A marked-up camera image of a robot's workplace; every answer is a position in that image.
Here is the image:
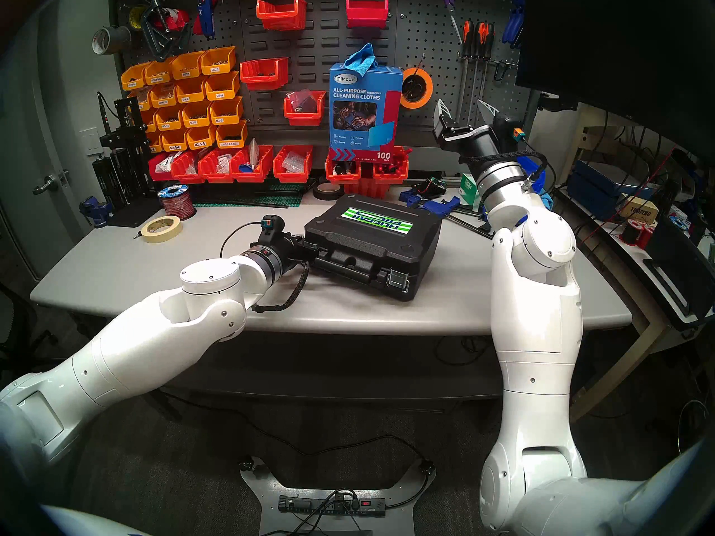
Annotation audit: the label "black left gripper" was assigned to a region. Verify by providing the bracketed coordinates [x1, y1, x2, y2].
[275, 236, 319, 276]

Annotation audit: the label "orange tape roll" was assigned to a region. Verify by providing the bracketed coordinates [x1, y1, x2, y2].
[401, 67, 433, 109]

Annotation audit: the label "blue bench vise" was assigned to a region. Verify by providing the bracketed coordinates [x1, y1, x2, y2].
[78, 196, 115, 228]

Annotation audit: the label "black white equipment case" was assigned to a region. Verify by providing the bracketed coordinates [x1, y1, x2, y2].
[642, 214, 715, 332]

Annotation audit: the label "red plastic bin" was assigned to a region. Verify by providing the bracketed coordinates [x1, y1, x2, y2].
[371, 150, 410, 185]
[273, 144, 314, 184]
[170, 151, 204, 184]
[256, 0, 308, 31]
[325, 152, 362, 185]
[283, 91, 326, 126]
[230, 145, 274, 184]
[148, 151, 175, 182]
[198, 149, 235, 184]
[345, 0, 390, 28]
[239, 56, 289, 90]

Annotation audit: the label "black power strip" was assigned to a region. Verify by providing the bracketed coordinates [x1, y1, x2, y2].
[278, 495, 387, 517]

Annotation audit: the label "black monitor mount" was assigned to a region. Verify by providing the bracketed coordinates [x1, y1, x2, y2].
[536, 91, 579, 112]

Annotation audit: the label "orange black screwdriver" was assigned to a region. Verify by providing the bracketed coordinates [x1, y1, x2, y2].
[483, 22, 497, 108]
[474, 21, 488, 122]
[458, 18, 474, 119]

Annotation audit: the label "green white wipes box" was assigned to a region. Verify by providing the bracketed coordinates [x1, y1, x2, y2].
[459, 173, 482, 207]

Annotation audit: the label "blue cleaning cloths box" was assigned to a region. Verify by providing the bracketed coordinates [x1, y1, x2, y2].
[328, 62, 404, 161]

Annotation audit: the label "red white hand tool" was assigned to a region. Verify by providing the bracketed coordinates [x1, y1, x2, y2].
[156, 7, 190, 32]

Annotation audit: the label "dark table leg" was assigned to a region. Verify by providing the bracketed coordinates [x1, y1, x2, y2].
[146, 389, 182, 421]

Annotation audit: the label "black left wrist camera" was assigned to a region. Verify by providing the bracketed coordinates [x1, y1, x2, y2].
[260, 216, 287, 245]

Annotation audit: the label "black monitor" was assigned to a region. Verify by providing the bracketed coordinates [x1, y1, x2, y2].
[515, 0, 715, 161]

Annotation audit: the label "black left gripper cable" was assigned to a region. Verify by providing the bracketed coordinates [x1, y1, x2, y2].
[251, 260, 311, 313]

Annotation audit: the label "black braided right gripper cable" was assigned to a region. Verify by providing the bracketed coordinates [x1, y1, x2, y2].
[461, 149, 552, 194]

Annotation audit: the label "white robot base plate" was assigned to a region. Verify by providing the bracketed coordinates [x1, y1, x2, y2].
[239, 456, 436, 536]

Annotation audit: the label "black tool box green sticker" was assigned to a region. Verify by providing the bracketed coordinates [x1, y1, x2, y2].
[303, 194, 443, 302]

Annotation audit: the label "grey duct tape roll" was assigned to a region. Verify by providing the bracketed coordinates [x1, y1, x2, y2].
[91, 26, 132, 55]

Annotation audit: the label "red wire spool blue label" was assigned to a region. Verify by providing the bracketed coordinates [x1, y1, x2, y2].
[158, 185, 196, 221]

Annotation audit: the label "blue bar clamp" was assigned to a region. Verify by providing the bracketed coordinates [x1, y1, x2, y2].
[399, 189, 495, 240]

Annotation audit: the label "beige masking tape roll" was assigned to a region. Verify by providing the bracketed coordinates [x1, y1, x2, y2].
[141, 215, 183, 243]

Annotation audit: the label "silver door handle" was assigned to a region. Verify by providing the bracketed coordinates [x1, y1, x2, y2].
[32, 171, 70, 195]

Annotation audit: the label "blue plastic object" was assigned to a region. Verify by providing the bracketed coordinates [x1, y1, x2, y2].
[517, 155, 555, 209]

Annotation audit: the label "black metal clamp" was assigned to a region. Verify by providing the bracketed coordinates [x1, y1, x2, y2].
[140, 0, 193, 61]

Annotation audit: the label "purple handled scissors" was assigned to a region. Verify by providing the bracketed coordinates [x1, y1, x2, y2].
[432, 0, 463, 45]

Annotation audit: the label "dark pegboard wall panel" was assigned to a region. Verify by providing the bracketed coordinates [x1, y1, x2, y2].
[109, 0, 531, 147]

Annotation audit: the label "black floor cable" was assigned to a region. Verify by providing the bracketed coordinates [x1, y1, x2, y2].
[159, 393, 431, 468]

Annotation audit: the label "blue storage box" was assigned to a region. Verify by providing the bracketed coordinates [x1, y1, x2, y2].
[567, 160, 623, 217]

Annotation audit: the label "brown cardboard box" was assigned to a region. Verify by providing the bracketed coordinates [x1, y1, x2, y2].
[617, 194, 660, 224]

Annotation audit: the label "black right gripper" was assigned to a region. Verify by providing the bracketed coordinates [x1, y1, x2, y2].
[435, 97, 506, 164]

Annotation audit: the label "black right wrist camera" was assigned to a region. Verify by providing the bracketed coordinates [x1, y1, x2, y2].
[496, 112, 529, 145]

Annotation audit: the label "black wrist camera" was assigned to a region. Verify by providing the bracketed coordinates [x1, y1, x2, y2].
[260, 216, 287, 245]
[496, 112, 529, 145]

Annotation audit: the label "blue microfiber cloth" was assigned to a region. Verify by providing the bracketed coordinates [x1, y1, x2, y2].
[345, 42, 378, 72]

